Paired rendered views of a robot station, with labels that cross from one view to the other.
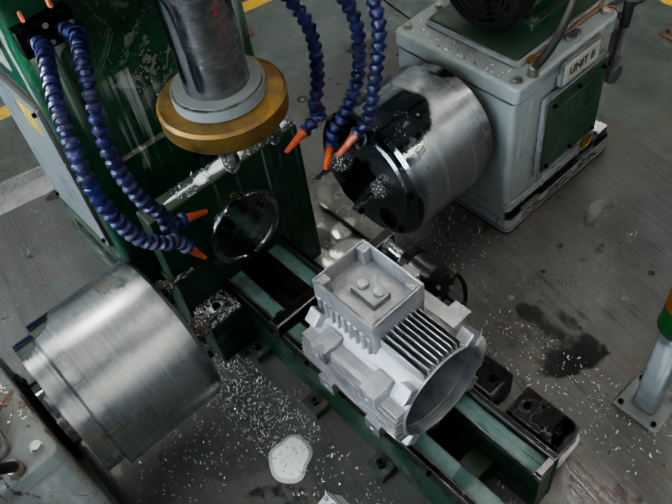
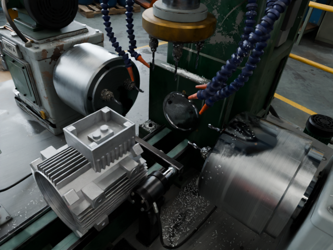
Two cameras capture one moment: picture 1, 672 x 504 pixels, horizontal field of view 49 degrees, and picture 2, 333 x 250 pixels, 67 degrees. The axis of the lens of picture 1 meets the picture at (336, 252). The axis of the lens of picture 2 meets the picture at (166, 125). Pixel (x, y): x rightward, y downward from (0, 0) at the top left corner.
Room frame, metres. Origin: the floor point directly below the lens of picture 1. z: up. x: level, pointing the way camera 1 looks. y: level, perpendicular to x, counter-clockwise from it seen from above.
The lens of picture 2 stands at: (0.61, -0.48, 1.50)
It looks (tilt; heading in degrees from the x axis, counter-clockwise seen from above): 38 degrees down; 72
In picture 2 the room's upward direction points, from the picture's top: 4 degrees clockwise
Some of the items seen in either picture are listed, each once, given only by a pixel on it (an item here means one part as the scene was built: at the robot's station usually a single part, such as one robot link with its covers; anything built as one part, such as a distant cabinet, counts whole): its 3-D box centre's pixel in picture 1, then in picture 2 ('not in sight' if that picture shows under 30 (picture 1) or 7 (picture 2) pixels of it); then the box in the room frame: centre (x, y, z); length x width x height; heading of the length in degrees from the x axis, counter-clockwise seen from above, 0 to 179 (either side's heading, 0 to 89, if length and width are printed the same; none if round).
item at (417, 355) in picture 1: (393, 349); (92, 174); (0.57, -0.06, 1.02); 0.20 x 0.19 x 0.19; 35
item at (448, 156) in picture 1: (416, 140); (267, 177); (0.98, -0.18, 1.04); 0.41 x 0.25 x 0.25; 125
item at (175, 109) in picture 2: (245, 227); (180, 113); (0.87, 0.15, 1.02); 0.15 x 0.02 x 0.15; 125
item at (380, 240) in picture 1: (335, 281); (144, 148); (0.72, 0.01, 1.01); 0.26 x 0.04 x 0.03; 125
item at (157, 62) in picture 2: (229, 225); (189, 115); (0.92, 0.18, 0.97); 0.30 x 0.11 x 0.34; 125
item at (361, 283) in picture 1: (369, 296); (101, 138); (0.61, -0.03, 1.11); 0.12 x 0.11 x 0.07; 35
